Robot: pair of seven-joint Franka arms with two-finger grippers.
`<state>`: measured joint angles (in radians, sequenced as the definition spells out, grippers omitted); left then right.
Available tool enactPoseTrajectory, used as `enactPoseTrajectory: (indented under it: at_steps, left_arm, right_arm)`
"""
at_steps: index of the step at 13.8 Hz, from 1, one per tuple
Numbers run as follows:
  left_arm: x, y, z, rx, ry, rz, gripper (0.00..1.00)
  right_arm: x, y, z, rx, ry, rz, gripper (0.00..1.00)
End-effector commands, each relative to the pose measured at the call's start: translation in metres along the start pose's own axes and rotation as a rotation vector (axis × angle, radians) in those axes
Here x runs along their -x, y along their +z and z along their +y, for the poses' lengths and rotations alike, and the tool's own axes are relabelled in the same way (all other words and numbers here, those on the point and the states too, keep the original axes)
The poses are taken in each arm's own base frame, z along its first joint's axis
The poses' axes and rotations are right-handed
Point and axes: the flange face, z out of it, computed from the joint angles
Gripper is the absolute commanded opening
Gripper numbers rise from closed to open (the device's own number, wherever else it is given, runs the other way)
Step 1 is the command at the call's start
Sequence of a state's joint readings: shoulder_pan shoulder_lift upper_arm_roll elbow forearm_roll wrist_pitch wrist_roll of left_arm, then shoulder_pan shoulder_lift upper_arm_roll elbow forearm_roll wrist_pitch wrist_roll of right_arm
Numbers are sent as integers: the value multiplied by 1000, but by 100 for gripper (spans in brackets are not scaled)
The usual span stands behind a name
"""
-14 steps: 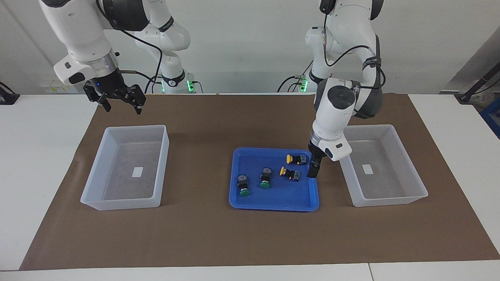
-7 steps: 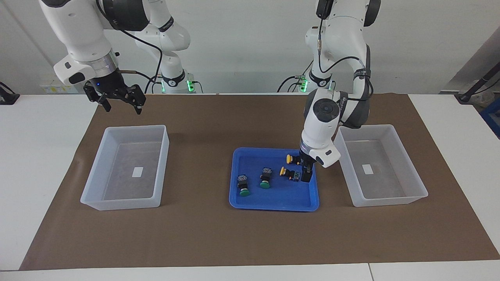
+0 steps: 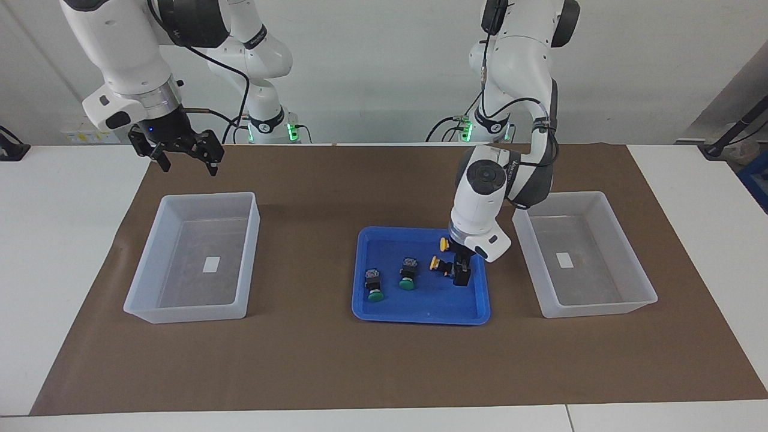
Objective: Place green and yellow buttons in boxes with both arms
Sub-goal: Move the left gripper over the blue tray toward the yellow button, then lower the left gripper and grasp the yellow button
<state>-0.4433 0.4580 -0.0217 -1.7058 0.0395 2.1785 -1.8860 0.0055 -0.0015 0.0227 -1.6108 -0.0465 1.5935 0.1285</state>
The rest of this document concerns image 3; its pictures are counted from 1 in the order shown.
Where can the black clamp bracket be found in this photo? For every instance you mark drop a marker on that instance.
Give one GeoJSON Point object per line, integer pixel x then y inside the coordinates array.
{"type": "Point", "coordinates": [11, 149]}

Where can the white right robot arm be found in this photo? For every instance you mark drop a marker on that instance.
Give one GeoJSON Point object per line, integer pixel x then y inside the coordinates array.
{"type": "Point", "coordinates": [120, 48]}

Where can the blue plastic tray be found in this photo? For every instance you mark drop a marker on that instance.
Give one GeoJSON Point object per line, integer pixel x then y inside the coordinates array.
{"type": "Point", "coordinates": [420, 300]}

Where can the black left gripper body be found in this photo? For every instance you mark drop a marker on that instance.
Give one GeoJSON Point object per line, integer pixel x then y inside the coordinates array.
{"type": "Point", "coordinates": [461, 251]}

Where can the brown table mat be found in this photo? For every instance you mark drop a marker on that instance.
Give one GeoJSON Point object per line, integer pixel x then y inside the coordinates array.
{"type": "Point", "coordinates": [300, 360]}

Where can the blue crate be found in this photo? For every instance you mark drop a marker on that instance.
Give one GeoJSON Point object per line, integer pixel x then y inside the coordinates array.
{"type": "Point", "coordinates": [756, 180]}

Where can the translucent white plastic box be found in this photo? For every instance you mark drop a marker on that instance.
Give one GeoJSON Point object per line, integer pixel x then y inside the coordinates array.
{"type": "Point", "coordinates": [180, 288]}
{"type": "Point", "coordinates": [600, 288]}

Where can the green push button switch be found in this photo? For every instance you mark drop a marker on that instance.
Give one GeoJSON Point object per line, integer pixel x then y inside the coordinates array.
{"type": "Point", "coordinates": [408, 273]}
{"type": "Point", "coordinates": [374, 284]}

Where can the black stand pole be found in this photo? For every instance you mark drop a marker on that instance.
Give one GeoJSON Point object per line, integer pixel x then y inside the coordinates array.
{"type": "Point", "coordinates": [729, 135]}

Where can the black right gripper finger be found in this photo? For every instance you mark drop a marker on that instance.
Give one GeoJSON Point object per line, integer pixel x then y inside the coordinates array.
{"type": "Point", "coordinates": [212, 166]}
{"type": "Point", "coordinates": [163, 161]}

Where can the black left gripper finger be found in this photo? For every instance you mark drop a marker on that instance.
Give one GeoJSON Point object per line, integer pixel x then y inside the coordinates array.
{"type": "Point", "coordinates": [462, 276]}

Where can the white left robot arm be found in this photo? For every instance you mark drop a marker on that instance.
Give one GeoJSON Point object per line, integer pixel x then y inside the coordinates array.
{"type": "Point", "coordinates": [516, 66]}

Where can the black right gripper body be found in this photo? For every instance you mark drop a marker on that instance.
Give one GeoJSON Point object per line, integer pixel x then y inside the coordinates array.
{"type": "Point", "coordinates": [171, 135]}

